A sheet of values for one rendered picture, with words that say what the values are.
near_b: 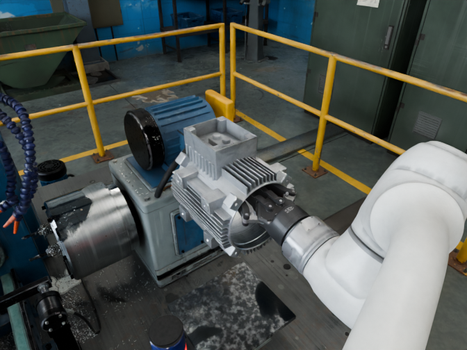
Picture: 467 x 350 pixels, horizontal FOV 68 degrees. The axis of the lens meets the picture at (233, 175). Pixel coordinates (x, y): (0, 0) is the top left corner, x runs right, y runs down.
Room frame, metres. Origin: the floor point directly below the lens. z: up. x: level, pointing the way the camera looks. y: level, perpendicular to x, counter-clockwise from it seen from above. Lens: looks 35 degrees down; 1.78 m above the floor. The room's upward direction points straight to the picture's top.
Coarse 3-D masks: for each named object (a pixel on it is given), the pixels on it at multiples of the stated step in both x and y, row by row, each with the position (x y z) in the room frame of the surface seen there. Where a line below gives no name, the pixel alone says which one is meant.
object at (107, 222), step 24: (72, 192) 0.80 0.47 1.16; (96, 192) 0.79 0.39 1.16; (120, 192) 0.81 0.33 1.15; (48, 216) 0.72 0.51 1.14; (72, 216) 0.71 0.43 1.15; (96, 216) 0.72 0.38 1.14; (120, 216) 0.74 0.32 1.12; (72, 240) 0.66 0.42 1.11; (96, 240) 0.68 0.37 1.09; (120, 240) 0.71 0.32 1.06; (72, 264) 0.63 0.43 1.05; (96, 264) 0.66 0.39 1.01
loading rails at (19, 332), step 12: (0, 276) 0.70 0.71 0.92; (12, 276) 0.69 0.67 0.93; (12, 288) 0.65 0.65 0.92; (24, 300) 0.63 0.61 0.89; (12, 312) 0.57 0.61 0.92; (24, 312) 0.57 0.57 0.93; (36, 312) 0.64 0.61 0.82; (0, 324) 0.58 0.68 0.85; (12, 324) 0.54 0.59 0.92; (24, 324) 0.53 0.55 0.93; (36, 324) 0.61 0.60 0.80; (0, 336) 0.57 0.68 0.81; (24, 336) 0.50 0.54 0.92; (36, 336) 0.54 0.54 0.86; (24, 348) 0.47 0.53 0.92; (36, 348) 0.47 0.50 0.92; (48, 348) 0.52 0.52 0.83
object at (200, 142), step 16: (208, 128) 0.68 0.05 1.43; (224, 128) 0.69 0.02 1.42; (240, 128) 0.65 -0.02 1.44; (192, 144) 0.62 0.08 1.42; (208, 144) 0.63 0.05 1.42; (224, 144) 0.61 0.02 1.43; (240, 144) 0.59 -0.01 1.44; (256, 144) 0.61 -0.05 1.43; (192, 160) 0.62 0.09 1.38; (208, 160) 0.57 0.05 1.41; (224, 160) 0.57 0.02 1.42; (208, 176) 0.57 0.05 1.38
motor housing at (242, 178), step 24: (240, 168) 0.56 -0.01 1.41; (264, 168) 0.56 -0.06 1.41; (192, 192) 0.56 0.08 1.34; (240, 192) 0.51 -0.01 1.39; (192, 216) 0.56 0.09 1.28; (216, 216) 0.49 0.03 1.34; (240, 216) 0.60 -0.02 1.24; (216, 240) 0.49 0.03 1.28; (240, 240) 0.52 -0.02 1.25; (264, 240) 0.53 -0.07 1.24
